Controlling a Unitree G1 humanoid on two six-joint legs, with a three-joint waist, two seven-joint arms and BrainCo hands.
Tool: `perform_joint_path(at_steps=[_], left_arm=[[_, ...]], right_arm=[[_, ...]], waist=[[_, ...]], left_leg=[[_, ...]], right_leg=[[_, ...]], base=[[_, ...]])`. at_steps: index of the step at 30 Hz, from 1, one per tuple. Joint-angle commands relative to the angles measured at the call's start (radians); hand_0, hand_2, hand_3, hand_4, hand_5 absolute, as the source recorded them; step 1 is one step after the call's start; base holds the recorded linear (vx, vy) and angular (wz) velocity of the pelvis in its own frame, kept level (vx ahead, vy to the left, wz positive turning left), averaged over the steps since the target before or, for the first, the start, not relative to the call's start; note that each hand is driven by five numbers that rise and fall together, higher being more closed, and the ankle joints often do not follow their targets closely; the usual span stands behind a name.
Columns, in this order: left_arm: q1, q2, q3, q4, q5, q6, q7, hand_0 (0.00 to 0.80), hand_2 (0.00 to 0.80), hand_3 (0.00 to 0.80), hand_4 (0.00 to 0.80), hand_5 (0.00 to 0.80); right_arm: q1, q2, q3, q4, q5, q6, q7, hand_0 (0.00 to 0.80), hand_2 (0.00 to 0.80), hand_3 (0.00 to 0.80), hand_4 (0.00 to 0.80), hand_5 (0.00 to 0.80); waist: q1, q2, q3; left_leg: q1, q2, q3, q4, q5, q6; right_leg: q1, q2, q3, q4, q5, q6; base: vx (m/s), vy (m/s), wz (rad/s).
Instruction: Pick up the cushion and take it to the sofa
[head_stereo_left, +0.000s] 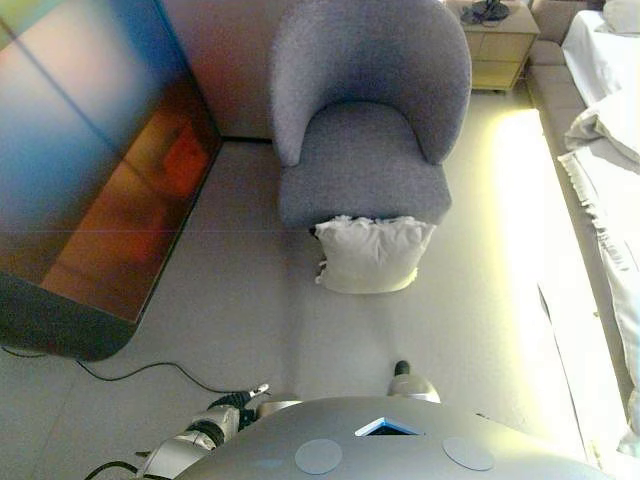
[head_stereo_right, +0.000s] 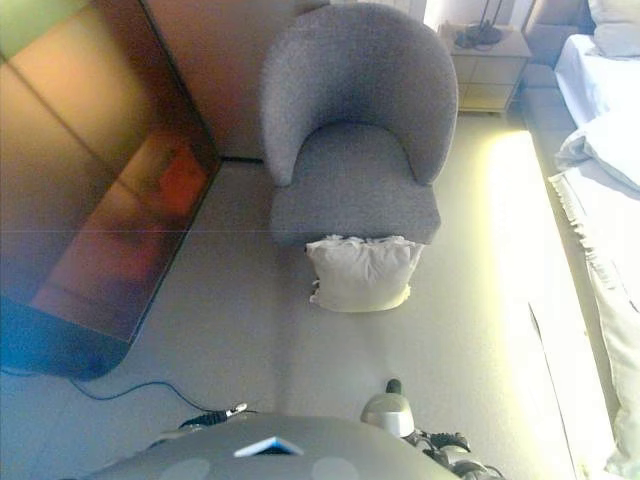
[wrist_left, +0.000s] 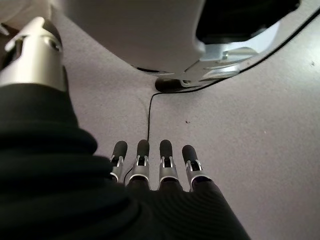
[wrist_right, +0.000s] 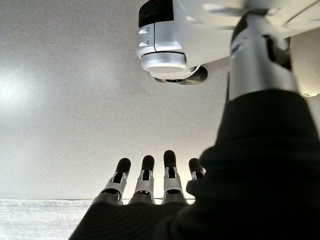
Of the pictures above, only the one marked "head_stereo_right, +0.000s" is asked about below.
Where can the crumpled white duvet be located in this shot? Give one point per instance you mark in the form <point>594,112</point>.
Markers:
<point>610,150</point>

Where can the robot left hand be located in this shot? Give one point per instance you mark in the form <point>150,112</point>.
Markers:
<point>234,411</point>

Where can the white fringed cushion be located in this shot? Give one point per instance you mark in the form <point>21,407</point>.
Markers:
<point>360,275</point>

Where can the white bed sheet mattress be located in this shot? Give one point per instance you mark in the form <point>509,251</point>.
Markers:
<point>600,85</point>

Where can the glossy brown wardrobe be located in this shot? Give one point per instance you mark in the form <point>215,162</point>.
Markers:
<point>100,175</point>

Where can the beige upholstered bed frame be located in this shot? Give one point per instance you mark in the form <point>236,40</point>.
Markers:
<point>550,35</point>

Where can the light wooden nightstand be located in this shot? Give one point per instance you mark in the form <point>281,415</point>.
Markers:
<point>487,75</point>

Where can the white bed pillow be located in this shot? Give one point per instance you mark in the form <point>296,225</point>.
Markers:
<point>617,30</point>

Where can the grey fabric armchair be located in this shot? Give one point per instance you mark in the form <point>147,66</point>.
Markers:
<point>350,75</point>

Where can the grey robot torso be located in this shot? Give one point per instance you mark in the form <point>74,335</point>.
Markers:
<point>275,465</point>

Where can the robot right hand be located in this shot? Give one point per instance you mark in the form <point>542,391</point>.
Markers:
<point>445,442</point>

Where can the black lamp base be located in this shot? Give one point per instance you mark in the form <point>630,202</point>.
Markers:
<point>477,36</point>

